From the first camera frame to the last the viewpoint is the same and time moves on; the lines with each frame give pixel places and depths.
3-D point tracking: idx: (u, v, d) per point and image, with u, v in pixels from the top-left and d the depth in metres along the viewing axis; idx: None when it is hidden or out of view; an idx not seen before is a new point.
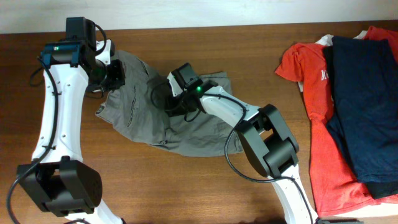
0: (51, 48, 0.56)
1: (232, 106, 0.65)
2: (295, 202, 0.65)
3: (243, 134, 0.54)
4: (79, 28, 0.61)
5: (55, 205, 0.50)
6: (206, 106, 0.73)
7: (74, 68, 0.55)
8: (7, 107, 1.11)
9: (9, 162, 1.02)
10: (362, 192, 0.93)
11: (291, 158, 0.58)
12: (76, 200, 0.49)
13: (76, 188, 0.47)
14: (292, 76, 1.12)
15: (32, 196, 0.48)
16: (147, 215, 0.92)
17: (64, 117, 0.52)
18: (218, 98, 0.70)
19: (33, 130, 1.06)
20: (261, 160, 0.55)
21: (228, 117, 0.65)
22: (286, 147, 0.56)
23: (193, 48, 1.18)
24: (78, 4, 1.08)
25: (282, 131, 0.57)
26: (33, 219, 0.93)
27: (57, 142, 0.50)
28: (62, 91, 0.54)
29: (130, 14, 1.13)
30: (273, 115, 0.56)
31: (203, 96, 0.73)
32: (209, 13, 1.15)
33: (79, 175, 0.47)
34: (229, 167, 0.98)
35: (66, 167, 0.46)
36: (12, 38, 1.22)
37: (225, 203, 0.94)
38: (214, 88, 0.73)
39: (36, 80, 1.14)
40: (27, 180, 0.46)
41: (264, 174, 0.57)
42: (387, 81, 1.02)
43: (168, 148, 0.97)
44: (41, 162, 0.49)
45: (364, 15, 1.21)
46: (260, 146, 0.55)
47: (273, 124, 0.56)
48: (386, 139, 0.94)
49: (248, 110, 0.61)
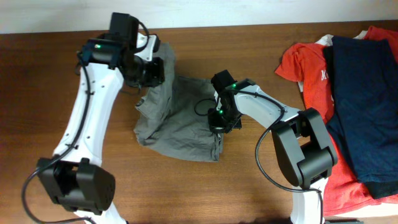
0: (92, 45, 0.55)
1: (268, 106, 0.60)
2: (311, 209, 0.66)
3: (279, 135, 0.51)
4: (123, 27, 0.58)
5: (67, 203, 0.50)
6: (242, 104, 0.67)
7: (112, 70, 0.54)
8: (7, 106, 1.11)
9: (7, 161, 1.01)
10: (362, 192, 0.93)
11: (327, 171, 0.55)
12: (87, 203, 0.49)
13: (89, 191, 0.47)
14: (292, 77, 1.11)
15: (47, 189, 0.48)
16: (147, 215, 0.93)
17: (91, 118, 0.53)
18: (254, 96, 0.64)
19: (30, 130, 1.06)
20: (295, 167, 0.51)
21: (263, 116, 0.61)
22: (324, 156, 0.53)
23: (194, 48, 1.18)
24: (78, 4, 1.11)
25: (323, 138, 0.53)
26: (34, 219, 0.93)
27: (80, 142, 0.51)
28: (95, 91, 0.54)
29: (130, 14, 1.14)
30: (314, 119, 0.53)
31: (239, 93, 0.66)
32: (209, 13, 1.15)
33: (96, 180, 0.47)
34: (229, 167, 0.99)
35: (86, 170, 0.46)
36: (13, 38, 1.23)
37: (226, 203, 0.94)
38: (250, 86, 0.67)
39: (36, 80, 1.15)
40: (44, 173, 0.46)
41: (294, 183, 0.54)
42: (387, 81, 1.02)
43: (145, 143, 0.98)
44: (62, 158, 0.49)
45: (364, 15, 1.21)
46: (296, 152, 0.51)
47: (313, 128, 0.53)
48: (386, 139, 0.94)
49: (286, 111, 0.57)
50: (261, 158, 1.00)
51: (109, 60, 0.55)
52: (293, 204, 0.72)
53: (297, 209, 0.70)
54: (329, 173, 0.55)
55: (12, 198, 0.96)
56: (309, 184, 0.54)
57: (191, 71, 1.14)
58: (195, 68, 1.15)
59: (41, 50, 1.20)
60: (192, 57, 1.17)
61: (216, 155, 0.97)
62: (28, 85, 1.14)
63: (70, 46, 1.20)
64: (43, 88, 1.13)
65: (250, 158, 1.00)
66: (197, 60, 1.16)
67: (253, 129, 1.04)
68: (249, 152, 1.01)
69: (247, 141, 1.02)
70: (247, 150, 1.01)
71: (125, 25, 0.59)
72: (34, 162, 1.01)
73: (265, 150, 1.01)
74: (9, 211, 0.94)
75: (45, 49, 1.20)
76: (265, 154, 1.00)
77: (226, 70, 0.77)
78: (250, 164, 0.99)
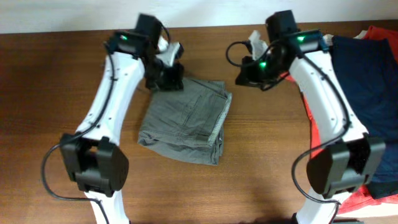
0: (119, 37, 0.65)
1: (334, 98, 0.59)
2: (324, 211, 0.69)
3: (334, 158, 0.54)
4: (148, 25, 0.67)
5: (83, 178, 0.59)
6: (296, 68, 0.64)
7: (135, 60, 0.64)
8: (6, 106, 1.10)
9: (7, 160, 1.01)
10: (362, 191, 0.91)
11: (354, 188, 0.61)
12: (102, 180, 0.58)
13: (108, 167, 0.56)
14: None
15: (68, 163, 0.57)
16: (147, 216, 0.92)
17: (114, 101, 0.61)
18: (321, 78, 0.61)
19: (28, 130, 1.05)
20: (329, 180, 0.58)
21: (323, 108, 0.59)
22: (360, 176, 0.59)
23: (193, 48, 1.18)
24: (77, 4, 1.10)
25: (370, 167, 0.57)
26: (33, 219, 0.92)
27: (102, 122, 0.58)
28: (118, 77, 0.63)
29: (129, 14, 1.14)
30: (377, 149, 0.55)
31: (303, 59, 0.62)
32: (209, 13, 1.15)
33: (113, 158, 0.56)
34: (229, 167, 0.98)
35: (106, 148, 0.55)
36: (12, 38, 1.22)
37: (226, 203, 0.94)
38: (321, 55, 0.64)
39: (35, 80, 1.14)
40: (66, 148, 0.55)
41: (318, 190, 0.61)
42: (387, 81, 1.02)
43: (147, 144, 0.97)
44: (84, 135, 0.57)
45: (365, 14, 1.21)
46: (338, 172, 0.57)
47: (370, 157, 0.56)
48: (386, 139, 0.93)
49: (351, 127, 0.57)
50: (260, 158, 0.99)
51: (132, 51, 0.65)
52: (305, 205, 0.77)
53: (309, 210, 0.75)
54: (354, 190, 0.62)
55: (11, 198, 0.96)
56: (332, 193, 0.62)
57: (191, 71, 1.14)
58: (195, 67, 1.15)
59: (41, 50, 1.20)
60: (192, 57, 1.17)
61: (216, 158, 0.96)
62: (28, 85, 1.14)
63: (69, 46, 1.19)
64: (43, 88, 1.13)
65: (251, 158, 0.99)
66: (197, 60, 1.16)
67: (254, 129, 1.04)
68: (249, 152, 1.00)
69: (248, 141, 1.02)
70: (247, 150, 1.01)
71: (149, 24, 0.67)
72: (33, 162, 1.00)
73: (265, 150, 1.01)
74: (9, 211, 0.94)
75: (45, 48, 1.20)
76: (265, 154, 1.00)
77: (291, 11, 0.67)
78: (250, 164, 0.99)
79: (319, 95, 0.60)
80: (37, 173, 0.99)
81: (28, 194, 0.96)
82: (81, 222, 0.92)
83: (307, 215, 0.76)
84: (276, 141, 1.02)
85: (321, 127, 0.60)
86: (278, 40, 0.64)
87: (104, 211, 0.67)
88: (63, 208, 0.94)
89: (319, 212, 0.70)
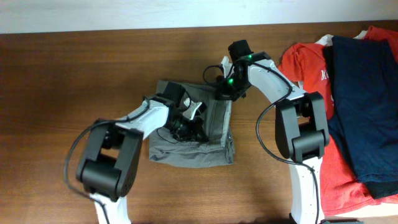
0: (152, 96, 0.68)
1: (279, 83, 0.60)
2: (306, 188, 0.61)
3: (282, 111, 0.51)
4: (175, 89, 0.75)
5: (89, 173, 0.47)
6: (254, 75, 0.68)
7: (165, 107, 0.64)
8: (6, 106, 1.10)
9: (7, 161, 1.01)
10: (362, 192, 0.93)
11: (319, 150, 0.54)
12: (109, 177, 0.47)
13: (125, 158, 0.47)
14: (292, 76, 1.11)
15: (87, 148, 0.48)
16: (147, 216, 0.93)
17: (145, 118, 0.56)
18: (267, 70, 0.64)
19: (28, 131, 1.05)
20: (290, 140, 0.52)
21: (271, 89, 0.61)
22: (319, 135, 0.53)
23: (194, 48, 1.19)
24: (78, 4, 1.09)
25: (320, 121, 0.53)
26: (33, 219, 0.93)
27: (135, 122, 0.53)
28: (151, 108, 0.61)
29: (128, 14, 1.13)
30: (318, 102, 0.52)
31: (252, 65, 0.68)
32: (209, 13, 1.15)
33: (137, 147, 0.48)
34: (229, 167, 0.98)
35: (132, 134, 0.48)
36: (12, 38, 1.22)
37: (226, 203, 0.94)
38: (266, 60, 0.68)
39: (36, 81, 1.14)
40: (97, 128, 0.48)
41: (285, 158, 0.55)
42: (388, 81, 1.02)
43: (157, 159, 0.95)
44: (115, 123, 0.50)
45: (365, 14, 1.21)
46: (294, 129, 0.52)
47: (314, 111, 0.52)
48: (385, 139, 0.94)
49: (293, 91, 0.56)
50: (260, 158, 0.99)
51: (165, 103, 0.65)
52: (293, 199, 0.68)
53: (295, 198, 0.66)
54: (322, 153, 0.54)
55: (11, 198, 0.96)
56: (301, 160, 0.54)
57: (191, 71, 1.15)
58: (196, 67, 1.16)
59: (41, 50, 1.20)
60: (192, 57, 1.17)
61: (231, 157, 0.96)
62: (28, 85, 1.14)
63: (70, 46, 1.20)
64: (43, 88, 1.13)
65: (251, 158, 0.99)
66: (197, 60, 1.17)
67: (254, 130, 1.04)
68: (249, 152, 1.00)
69: (249, 140, 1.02)
70: (247, 150, 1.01)
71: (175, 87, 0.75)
72: (34, 162, 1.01)
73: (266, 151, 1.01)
74: (9, 211, 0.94)
75: (46, 48, 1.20)
76: (265, 154, 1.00)
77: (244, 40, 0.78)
78: (250, 164, 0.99)
79: (269, 86, 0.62)
80: (37, 173, 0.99)
81: (28, 195, 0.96)
82: (81, 222, 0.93)
83: (294, 207, 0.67)
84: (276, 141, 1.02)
85: None
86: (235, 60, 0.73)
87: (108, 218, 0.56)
88: (64, 208, 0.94)
89: (303, 186, 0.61)
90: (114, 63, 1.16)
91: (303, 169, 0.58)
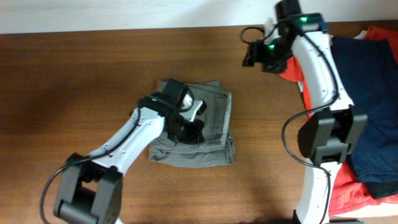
0: (150, 98, 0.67)
1: (327, 70, 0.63)
2: (318, 189, 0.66)
3: (319, 121, 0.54)
4: (176, 90, 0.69)
5: (69, 211, 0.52)
6: (300, 46, 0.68)
7: (159, 117, 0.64)
8: (6, 106, 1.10)
9: (7, 160, 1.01)
10: (363, 192, 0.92)
11: (339, 157, 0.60)
12: (89, 218, 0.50)
13: (102, 201, 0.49)
14: (291, 77, 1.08)
15: (62, 190, 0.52)
16: (147, 216, 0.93)
17: (130, 140, 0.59)
18: (318, 53, 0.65)
19: (29, 131, 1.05)
20: (314, 145, 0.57)
21: (315, 72, 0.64)
22: (343, 144, 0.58)
23: (194, 48, 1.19)
24: (77, 4, 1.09)
25: (352, 134, 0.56)
26: (33, 219, 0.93)
27: (115, 153, 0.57)
28: (141, 124, 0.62)
29: (127, 13, 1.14)
30: (359, 119, 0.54)
31: (303, 38, 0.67)
32: (209, 13, 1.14)
33: (115, 190, 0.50)
34: (229, 167, 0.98)
35: (109, 177, 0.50)
36: (12, 38, 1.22)
37: (226, 203, 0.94)
38: (320, 35, 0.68)
39: (36, 80, 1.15)
40: (71, 169, 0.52)
41: (305, 155, 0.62)
42: (387, 81, 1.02)
43: (157, 158, 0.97)
44: (93, 160, 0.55)
45: (365, 14, 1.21)
46: (323, 137, 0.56)
47: (352, 126, 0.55)
48: (385, 139, 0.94)
49: (339, 98, 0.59)
50: (260, 158, 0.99)
51: (159, 110, 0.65)
52: (300, 200, 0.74)
53: (305, 198, 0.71)
54: (341, 160, 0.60)
55: (11, 198, 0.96)
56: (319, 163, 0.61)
57: (191, 71, 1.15)
58: (194, 67, 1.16)
59: (41, 50, 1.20)
60: (192, 57, 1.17)
61: (231, 158, 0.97)
62: (28, 85, 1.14)
63: (70, 46, 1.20)
64: (43, 88, 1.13)
65: (251, 158, 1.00)
66: (197, 60, 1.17)
67: (254, 129, 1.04)
68: (249, 152, 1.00)
69: (249, 141, 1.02)
70: (247, 150, 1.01)
71: (177, 87, 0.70)
72: (33, 162, 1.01)
73: (266, 151, 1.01)
74: (9, 211, 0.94)
75: (46, 48, 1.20)
76: (265, 154, 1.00)
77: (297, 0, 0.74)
78: (250, 164, 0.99)
79: (314, 68, 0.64)
80: (37, 173, 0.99)
81: (28, 195, 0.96)
82: None
83: (302, 206, 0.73)
84: (276, 141, 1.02)
85: (311, 91, 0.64)
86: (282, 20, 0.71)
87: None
88: None
89: (315, 186, 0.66)
90: (114, 63, 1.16)
91: (319, 171, 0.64)
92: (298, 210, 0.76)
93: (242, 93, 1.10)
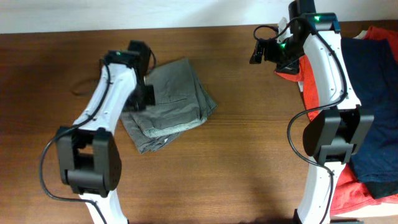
0: (113, 53, 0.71)
1: (336, 70, 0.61)
2: (320, 188, 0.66)
3: (326, 118, 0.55)
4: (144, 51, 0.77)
5: (74, 175, 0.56)
6: (311, 45, 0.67)
7: (129, 69, 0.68)
8: (5, 105, 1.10)
9: (7, 160, 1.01)
10: (363, 192, 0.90)
11: (344, 157, 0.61)
12: (96, 176, 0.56)
13: (103, 161, 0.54)
14: (292, 77, 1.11)
15: (60, 159, 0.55)
16: (147, 216, 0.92)
17: (111, 98, 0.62)
18: (329, 53, 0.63)
19: (28, 130, 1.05)
20: (319, 144, 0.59)
21: (323, 71, 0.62)
22: (349, 145, 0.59)
23: (194, 48, 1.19)
24: (78, 4, 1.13)
25: (359, 135, 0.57)
26: (32, 219, 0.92)
27: (98, 116, 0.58)
28: (114, 81, 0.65)
29: (127, 13, 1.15)
30: (365, 119, 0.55)
31: (315, 37, 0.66)
32: (208, 13, 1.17)
33: (109, 148, 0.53)
34: (229, 166, 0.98)
35: (99, 138, 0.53)
36: (12, 38, 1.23)
37: (226, 203, 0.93)
38: (334, 36, 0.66)
39: (35, 79, 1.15)
40: (62, 139, 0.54)
41: (309, 154, 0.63)
42: (388, 82, 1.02)
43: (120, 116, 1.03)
44: (80, 128, 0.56)
45: (365, 15, 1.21)
46: (329, 136, 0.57)
47: (358, 126, 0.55)
48: (386, 139, 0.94)
49: (346, 98, 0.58)
50: (260, 158, 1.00)
51: (127, 63, 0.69)
52: (302, 198, 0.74)
53: (306, 198, 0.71)
54: (346, 160, 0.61)
55: (10, 197, 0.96)
56: (324, 162, 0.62)
57: None
58: (194, 66, 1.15)
59: (40, 49, 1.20)
60: (193, 56, 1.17)
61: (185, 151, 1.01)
62: (28, 83, 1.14)
63: (70, 46, 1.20)
64: (42, 87, 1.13)
65: (251, 157, 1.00)
66: (197, 60, 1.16)
67: (254, 129, 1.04)
68: (249, 151, 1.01)
69: (249, 140, 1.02)
70: (247, 150, 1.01)
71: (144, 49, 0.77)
72: (33, 161, 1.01)
73: (266, 150, 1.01)
74: (8, 210, 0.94)
75: (45, 47, 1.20)
76: (265, 154, 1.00)
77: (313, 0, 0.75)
78: (250, 164, 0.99)
79: (324, 68, 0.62)
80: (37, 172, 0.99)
81: (28, 194, 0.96)
82: (80, 221, 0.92)
83: (304, 206, 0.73)
84: (276, 140, 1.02)
85: (320, 91, 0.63)
86: (295, 18, 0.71)
87: (102, 212, 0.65)
88: (63, 208, 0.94)
89: (318, 186, 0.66)
90: None
91: (321, 171, 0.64)
92: (300, 210, 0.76)
93: (242, 93, 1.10)
